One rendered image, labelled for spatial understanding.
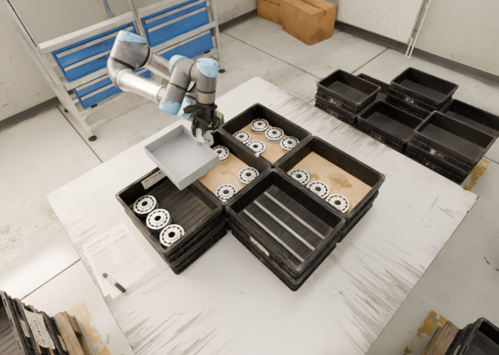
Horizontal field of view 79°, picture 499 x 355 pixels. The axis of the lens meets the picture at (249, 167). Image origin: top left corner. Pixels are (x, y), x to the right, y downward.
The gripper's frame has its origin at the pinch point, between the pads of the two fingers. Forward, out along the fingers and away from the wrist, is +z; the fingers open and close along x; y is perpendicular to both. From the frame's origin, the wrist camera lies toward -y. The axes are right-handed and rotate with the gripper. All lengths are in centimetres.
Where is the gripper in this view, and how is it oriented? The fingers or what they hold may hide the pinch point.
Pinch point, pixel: (200, 141)
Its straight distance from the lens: 131.5
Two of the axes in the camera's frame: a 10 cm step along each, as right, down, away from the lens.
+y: 7.2, 5.0, -4.8
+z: -1.5, 7.9, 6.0
